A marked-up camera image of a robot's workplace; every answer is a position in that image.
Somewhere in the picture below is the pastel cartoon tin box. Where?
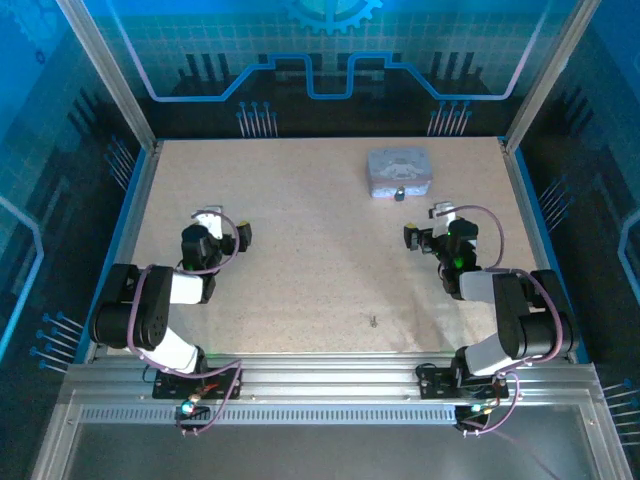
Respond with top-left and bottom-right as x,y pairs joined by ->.
366,146 -> 434,201

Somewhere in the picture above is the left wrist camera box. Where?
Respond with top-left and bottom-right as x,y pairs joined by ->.
191,203 -> 224,240

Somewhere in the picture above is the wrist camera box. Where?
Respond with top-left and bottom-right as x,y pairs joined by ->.
428,200 -> 459,236
191,203 -> 224,240

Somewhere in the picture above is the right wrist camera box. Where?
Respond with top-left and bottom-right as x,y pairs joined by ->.
428,200 -> 459,236

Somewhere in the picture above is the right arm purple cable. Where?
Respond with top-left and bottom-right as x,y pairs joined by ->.
432,203 -> 566,437

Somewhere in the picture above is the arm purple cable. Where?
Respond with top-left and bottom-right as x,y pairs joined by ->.
432,203 -> 566,437
127,209 -> 246,437

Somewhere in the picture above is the aluminium side rail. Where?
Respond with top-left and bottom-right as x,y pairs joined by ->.
499,138 -> 577,362
83,141 -> 164,362

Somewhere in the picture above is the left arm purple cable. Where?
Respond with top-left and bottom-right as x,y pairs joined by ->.
127,209 -> 246,437

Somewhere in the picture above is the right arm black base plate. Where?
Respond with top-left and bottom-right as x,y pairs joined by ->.
415,362 -> 510,400

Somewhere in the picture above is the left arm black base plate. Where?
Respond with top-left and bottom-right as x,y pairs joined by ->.
152,366 -> 244,401

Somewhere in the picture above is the aluminium front rail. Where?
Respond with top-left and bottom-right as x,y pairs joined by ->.
64,351 -> 600,402

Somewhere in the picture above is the aluminium frame post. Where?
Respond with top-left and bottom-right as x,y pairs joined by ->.
503,0 -> 604,151
55,0 -> 159,152

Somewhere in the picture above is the slotted grey cable duct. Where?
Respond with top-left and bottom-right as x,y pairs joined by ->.
79,405 -> 459,426

